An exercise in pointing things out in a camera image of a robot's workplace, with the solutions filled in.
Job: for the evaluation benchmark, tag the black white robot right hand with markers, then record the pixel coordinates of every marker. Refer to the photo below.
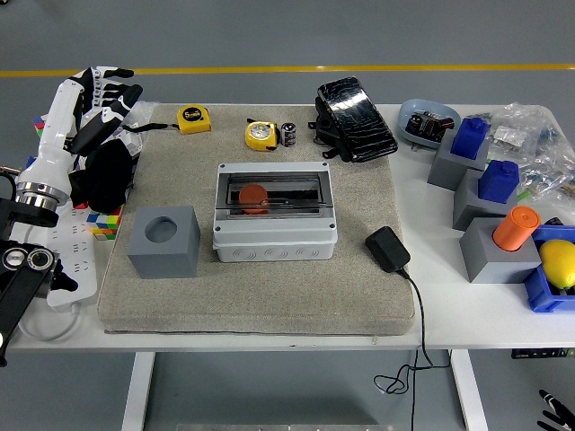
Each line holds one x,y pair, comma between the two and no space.
559,413

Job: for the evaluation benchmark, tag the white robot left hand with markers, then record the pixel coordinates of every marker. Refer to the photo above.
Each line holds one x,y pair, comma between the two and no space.
56,130

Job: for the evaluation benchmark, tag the orange cylinder battery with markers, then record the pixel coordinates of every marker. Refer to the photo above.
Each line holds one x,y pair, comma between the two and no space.
514,229
252,195

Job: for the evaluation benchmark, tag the grey electrical box clear lid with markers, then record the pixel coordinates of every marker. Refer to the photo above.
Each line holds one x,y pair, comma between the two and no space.
274,238

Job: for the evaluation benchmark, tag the blue block battery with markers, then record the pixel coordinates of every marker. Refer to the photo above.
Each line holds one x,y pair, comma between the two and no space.
498,182
469,139

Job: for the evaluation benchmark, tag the large colourful puzzle cube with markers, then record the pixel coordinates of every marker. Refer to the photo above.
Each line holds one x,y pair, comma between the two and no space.
39,125

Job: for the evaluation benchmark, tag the black table control panel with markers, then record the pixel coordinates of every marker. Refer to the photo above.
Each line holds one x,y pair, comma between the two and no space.
539,354

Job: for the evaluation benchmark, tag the black cloth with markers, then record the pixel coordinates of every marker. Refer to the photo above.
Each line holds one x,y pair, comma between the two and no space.
103,179

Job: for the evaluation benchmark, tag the small white electrical module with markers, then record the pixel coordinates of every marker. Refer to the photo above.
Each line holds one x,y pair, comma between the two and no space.
132,143

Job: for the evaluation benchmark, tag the clear plastic bag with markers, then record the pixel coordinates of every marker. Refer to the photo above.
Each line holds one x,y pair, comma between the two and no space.
146,114

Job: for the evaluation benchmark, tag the white table leg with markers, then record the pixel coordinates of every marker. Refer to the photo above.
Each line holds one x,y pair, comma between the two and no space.
137,390
469,390

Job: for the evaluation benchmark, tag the small colourful puzzle cube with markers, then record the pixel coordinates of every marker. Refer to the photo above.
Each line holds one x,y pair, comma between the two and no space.
105,222

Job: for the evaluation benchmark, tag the blue plastic bin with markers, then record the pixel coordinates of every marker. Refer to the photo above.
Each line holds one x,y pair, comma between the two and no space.
545,296

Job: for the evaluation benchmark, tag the white power strip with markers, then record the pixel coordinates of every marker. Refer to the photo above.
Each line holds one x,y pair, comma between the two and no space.
76,251

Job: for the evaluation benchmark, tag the yellow lemon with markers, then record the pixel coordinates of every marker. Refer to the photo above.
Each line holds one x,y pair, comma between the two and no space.
559,262

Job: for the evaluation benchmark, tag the grey holder block round hole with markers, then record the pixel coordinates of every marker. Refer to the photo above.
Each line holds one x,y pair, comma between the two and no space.
166,256

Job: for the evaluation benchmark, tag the small black object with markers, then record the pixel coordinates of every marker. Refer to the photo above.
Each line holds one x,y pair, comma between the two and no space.
554,221

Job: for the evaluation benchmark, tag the yellow tape measure round face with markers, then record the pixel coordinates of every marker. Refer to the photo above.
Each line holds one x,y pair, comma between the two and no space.
260,132

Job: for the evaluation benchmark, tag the green plastic stick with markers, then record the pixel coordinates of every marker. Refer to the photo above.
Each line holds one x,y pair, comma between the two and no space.
522,195

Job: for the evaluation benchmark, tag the small black capacitor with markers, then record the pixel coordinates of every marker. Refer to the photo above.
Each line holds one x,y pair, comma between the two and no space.
288,134

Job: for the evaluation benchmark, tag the black power adapter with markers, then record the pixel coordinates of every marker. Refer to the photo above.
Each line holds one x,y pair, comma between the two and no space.
387,248

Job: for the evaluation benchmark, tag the clear plastic bags with parts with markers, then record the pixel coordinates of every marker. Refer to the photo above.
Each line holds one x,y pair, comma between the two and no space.
539,148

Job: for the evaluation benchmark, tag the grey-brown mat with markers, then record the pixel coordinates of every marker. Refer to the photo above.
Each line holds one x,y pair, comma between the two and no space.
269,296

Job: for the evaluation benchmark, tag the dark electronic parts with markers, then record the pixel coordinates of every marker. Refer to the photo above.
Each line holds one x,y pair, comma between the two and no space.
429,125

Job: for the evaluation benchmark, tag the blue-grey bowl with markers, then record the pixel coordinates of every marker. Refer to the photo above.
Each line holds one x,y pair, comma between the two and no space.
415,110

